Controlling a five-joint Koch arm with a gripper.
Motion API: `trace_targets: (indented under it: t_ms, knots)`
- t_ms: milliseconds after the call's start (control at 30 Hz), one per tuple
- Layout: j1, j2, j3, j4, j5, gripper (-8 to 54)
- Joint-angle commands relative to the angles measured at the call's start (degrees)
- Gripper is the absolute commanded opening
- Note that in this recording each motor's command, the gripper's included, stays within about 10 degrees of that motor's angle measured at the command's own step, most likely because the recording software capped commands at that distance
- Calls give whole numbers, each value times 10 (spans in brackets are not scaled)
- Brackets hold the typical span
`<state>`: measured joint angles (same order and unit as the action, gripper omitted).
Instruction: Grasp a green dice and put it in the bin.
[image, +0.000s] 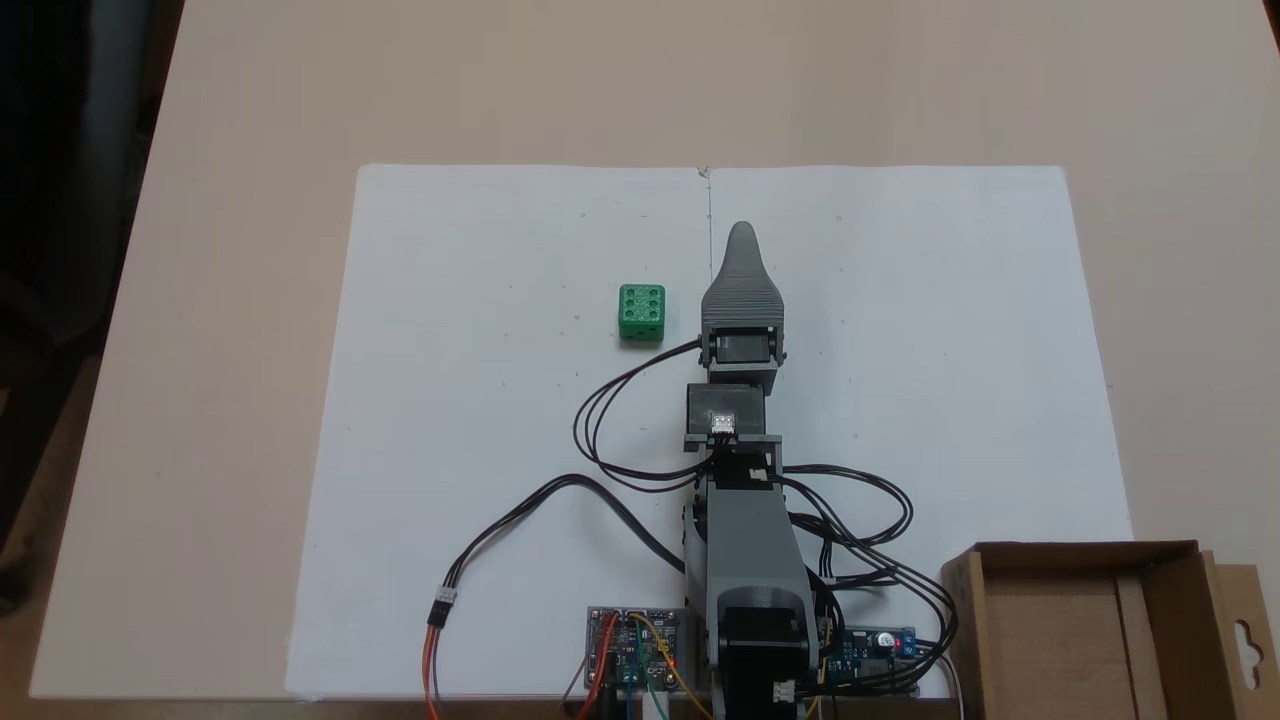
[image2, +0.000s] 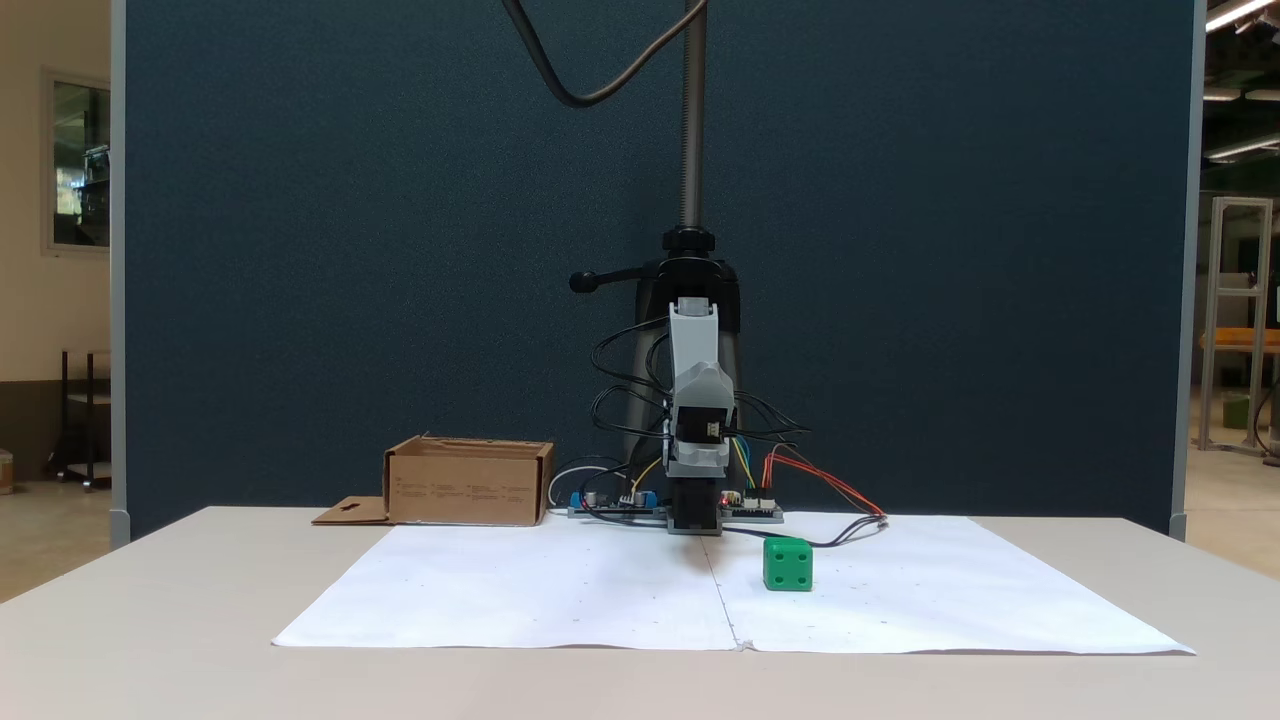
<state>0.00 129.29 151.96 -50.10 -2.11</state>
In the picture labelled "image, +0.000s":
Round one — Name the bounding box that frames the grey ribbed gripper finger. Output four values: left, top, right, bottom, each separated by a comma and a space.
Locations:
702, 221, 787, 330

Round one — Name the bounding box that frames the green die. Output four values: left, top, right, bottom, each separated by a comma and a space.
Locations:
617, 284, 667, 343

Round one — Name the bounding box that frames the white paper sheet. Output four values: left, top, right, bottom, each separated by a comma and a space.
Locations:
285, 164, 714, 699
707, 165, 1136, 699

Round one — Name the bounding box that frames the blue power converter board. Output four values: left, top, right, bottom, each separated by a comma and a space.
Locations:
822, 626, 920, 697

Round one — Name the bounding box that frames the brown cardboard box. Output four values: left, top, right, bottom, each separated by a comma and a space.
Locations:
940, 540, 1280, 720

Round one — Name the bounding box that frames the black gripper motor cable loop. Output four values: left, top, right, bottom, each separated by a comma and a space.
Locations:
572, 338, 713, 494

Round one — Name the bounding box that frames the black wrist motor cable loop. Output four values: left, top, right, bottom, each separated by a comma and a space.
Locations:
772, 464, 915, 549

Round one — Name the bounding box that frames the black cable with white connector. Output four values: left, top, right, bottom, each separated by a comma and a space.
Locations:
436, 473, 691, 607

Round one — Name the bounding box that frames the grey circuit board with wires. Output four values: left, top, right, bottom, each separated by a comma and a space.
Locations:
586, 606, 693, 692

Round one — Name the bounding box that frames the yellow wire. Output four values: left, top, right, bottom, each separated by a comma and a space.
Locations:
630, 612, 717, 720

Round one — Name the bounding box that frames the black elbow motor cable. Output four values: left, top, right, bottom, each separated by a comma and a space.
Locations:
795, 515, 963, 693

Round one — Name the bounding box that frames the orange and red wire bundle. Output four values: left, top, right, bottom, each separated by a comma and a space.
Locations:
422, 600, 447, 720

